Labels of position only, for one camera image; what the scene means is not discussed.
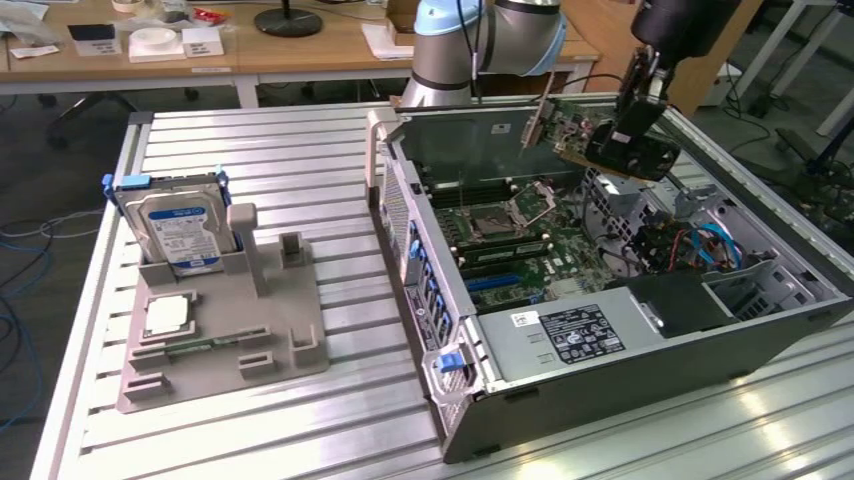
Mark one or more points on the long PCIe expansion slot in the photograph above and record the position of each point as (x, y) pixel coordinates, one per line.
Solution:
(495, 288)
(492, 278)

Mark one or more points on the white box with round dish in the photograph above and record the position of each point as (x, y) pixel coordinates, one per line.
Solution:
(156, 45)

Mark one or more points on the grey parts rack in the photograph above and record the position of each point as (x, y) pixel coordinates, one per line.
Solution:
(280, 320)

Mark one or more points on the grey power supply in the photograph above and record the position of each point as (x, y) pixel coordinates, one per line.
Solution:
(574, 325)

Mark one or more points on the stack of white papers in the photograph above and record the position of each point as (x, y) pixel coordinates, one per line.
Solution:
(387, 42)

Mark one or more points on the graphics card with black cooler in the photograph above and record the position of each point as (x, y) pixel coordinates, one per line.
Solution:
(574, 125)

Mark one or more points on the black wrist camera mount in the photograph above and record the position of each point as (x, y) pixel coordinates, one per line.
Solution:
(643, 75)

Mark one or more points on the plain white box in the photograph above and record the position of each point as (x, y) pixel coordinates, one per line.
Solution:
(201, 42)

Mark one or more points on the red packet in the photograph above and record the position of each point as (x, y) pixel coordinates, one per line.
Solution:
(209, 16)

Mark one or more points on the wooden cabinet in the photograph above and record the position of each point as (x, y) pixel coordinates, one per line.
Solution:
(707, 75)

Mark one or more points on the installed RAM stick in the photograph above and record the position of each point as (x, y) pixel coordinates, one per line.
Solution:
(507, 257)
(500, 247)

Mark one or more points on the cardboard box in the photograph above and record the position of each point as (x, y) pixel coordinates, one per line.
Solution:
(402, 15)

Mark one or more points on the white desk frame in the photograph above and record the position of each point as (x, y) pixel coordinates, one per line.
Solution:
(767, 50)

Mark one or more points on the green RAM stick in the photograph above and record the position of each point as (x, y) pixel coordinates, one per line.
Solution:
(200, 343)

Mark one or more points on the hard disk with blue caddy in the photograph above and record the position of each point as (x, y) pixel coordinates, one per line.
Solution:
(180, 230)

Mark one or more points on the green motherboard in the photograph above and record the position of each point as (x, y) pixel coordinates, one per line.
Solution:
(567, 250)

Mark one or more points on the small paper card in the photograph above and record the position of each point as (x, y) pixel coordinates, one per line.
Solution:
(35, 51)

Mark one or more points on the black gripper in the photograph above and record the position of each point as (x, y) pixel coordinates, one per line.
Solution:
(627, 130)

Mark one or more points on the metal socket cover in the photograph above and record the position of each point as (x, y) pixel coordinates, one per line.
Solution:
(534, 200)

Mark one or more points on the silver CPU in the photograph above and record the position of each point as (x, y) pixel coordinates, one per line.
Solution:
(165, 316)

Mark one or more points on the silver drive cage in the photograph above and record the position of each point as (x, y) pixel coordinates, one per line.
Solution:
(614, 200)

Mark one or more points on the wooden desk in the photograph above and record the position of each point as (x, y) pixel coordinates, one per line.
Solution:
(300, 55)

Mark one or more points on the blue card retention clip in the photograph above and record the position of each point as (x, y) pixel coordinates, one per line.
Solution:
(416, 251)
(411, 229)
(435, 302)
(427, 275)

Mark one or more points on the blue case latch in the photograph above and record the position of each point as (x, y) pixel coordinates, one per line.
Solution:
(448, 362)

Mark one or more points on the white box with black top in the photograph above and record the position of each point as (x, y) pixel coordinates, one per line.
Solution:
(95, 40)

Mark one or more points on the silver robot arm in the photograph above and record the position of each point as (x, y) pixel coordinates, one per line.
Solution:
(454, 50)

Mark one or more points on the black round lamp base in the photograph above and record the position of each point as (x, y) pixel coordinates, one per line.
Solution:
(288, 21)

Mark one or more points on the grey PC case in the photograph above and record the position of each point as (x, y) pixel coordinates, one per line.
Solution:
(600, 400)

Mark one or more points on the CPU socket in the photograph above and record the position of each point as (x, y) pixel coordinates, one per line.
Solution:
(494, 220)

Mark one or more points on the white tape roll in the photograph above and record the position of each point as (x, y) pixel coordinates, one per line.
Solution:
(124, 6)

